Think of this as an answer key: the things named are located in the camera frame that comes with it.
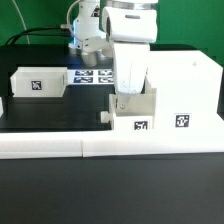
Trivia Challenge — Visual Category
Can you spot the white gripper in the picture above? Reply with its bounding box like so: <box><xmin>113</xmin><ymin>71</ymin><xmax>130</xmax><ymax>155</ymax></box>
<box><xmin>113</xmin><ymin>42</ymin><xmax>150</xmax><ymax>110</ymax></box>

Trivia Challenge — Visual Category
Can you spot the white front drawer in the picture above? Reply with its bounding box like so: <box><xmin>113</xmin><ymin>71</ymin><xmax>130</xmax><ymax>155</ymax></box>
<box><xmin>100</xmin><ymin>88</ymin><xmax>157</xmax><ymax>132</ymax></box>

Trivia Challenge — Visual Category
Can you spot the white drawer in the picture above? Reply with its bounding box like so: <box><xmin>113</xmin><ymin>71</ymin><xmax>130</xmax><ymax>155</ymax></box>
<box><xmin>10</xmin><ymin>67</ymin><xmax>68</xmax><ymax>97</ymax></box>
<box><xmin>100</xmin><ymin>88</ymin><xmax>157</xmax><ymax>132</ymax></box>

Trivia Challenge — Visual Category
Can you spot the white drawer cabinet box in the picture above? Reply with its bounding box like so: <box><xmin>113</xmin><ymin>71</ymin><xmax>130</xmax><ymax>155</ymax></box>
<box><xmin>147</xmin><ymin>50</ymin><xmax>224</xmax><ymax>130</ymax></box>

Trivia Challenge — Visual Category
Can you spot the white rear drawer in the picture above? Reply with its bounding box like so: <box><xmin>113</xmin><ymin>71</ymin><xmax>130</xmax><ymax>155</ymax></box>
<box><xmin>10</xmin><ymin>67</ymin><xmax>68</xmax><ymax>97</ymax></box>

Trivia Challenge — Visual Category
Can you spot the white marker sheet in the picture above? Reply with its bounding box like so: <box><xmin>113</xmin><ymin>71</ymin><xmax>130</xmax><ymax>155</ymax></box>
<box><xmin>67</xmin><ymin>69</ymin><xmax>114</xmax><ymax>85</ymax></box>

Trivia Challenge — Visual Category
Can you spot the white L-shaped fence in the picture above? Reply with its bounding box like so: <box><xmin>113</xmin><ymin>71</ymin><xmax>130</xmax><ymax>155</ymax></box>
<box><xmin>0</xmin><ymin>129</ymin><xmax>224</xmax><ymax>159</ymax></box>

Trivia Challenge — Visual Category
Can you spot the black cable bundle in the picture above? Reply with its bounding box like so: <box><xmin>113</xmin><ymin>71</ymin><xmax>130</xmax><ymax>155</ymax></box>
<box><xmin>4</xmin><ymin>23</ymin><xmax>75</xmax><ymax>46</ymax></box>

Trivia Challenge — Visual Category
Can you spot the white thin cable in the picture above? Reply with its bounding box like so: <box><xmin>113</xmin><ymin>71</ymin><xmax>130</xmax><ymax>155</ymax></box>
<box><xmin>11</xmin><ymin>0</ymin><xmax>31</xmax><ymax>45</ymax></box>

